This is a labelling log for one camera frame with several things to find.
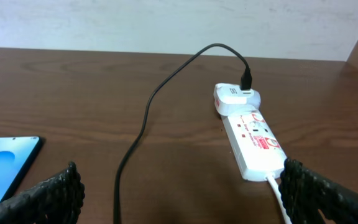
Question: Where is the black USB charging cable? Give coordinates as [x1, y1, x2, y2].
[112, 43, 254, 224]

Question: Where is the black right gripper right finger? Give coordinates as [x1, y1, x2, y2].
[278, 158, 358, 224]

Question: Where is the white power strip cord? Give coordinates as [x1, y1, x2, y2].
[265, 174, 293, 224]

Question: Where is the white USB wall charger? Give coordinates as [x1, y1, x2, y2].
[213, 83, 261, 116]

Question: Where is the blue Galaxy smartphone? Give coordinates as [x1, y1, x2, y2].
[0, 136, 43, 203]

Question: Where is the white power strip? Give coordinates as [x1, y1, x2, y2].
[219, 109, 287, 182]

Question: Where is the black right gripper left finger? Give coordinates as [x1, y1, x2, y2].
[0, 162, 85, 224]

